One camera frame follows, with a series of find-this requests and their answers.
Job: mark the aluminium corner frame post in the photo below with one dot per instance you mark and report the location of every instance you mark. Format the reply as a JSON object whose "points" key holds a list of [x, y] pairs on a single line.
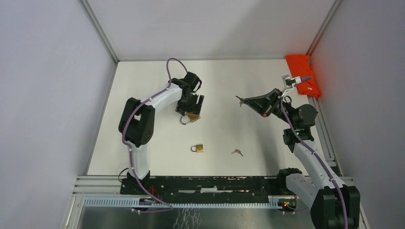
{"points": [[322, 29]]}

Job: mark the large brass padlock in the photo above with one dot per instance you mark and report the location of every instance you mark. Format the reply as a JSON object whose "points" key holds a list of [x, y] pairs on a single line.
{"points": [[189, 118]]}

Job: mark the silver key bunch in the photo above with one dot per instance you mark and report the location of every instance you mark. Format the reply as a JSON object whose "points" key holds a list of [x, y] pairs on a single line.
{"points": [[241, 100]]}

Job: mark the aluminium front frame rail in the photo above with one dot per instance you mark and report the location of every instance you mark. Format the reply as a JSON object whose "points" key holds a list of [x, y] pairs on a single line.
{"points": [[96, 203]]}

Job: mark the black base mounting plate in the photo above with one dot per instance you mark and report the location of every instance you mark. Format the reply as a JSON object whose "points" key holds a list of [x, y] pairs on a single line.
{"points": [[208, 190]]}

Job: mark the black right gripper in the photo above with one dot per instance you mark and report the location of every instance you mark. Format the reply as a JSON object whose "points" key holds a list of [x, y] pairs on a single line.
{"points": [[264, 104]]}

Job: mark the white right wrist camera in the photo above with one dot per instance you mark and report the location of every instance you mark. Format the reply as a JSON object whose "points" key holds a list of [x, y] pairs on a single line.
{"points": [[290, 83]]}

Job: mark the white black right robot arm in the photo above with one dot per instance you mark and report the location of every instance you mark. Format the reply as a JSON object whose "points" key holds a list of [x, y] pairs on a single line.
{"points": [[313, 158]]}

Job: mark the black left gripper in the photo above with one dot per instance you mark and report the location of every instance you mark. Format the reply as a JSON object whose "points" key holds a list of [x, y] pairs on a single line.
{"points": [[195, 108]]}

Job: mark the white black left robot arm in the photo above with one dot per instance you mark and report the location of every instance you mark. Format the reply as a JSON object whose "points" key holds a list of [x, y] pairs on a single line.
{"points": [[138, 118]]}

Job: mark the small brass padlock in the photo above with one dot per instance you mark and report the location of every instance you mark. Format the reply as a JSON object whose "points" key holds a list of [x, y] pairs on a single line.
{"points": [[197, 148]]}

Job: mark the small keys on table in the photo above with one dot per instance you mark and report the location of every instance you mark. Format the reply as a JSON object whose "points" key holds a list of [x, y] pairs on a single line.
{"points": [[237, 151]]}

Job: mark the left aluminium corner post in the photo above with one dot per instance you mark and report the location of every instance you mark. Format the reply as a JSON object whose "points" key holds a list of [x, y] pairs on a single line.
{"points": [[99, 30]]}

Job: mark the orange folded cloth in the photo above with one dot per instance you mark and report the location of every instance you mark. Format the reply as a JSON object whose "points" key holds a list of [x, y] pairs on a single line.
{"points": [[299, 66]]}

